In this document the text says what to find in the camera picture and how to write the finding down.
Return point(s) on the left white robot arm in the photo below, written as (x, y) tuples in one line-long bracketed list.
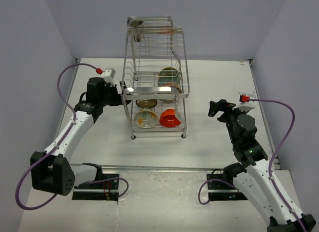
[(50, 170)]

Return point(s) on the aluminium table rail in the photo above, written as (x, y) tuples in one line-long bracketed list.
[(117, 169)]

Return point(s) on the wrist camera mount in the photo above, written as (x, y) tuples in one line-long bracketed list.
[(107, 74), (246, 102)]

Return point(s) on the mint green floral bowl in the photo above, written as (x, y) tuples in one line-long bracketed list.
[(167, 78)]

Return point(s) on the brown ribbed bowl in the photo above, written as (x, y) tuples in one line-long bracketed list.
[(147, 103)]

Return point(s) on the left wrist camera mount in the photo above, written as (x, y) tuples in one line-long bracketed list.
[(107, 74)]

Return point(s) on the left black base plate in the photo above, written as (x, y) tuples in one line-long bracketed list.
[(106, 191)]

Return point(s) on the steel cutlery holder cup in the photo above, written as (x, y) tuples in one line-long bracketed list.
[(135, 36)]

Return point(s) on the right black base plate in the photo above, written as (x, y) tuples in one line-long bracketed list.
[(218, 191)]

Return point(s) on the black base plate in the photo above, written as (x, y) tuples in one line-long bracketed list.
[(218, 191), (106, 191)]

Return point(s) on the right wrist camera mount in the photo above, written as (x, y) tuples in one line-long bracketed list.
[(246, 102)]

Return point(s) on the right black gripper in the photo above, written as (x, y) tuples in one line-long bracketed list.
[(215, 107)]

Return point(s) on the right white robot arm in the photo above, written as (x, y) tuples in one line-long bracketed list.
[(253, 175)]

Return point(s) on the steel wire dish rack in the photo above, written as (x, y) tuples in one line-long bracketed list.
[(162, 45)]

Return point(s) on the white bowl orange star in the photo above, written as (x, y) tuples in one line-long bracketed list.
[(146, 119)]

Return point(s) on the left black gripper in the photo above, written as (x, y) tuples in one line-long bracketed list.
[(118, 99)]

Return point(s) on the yellow blue patterned bowl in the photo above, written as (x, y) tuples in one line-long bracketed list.
[(169, 72)]

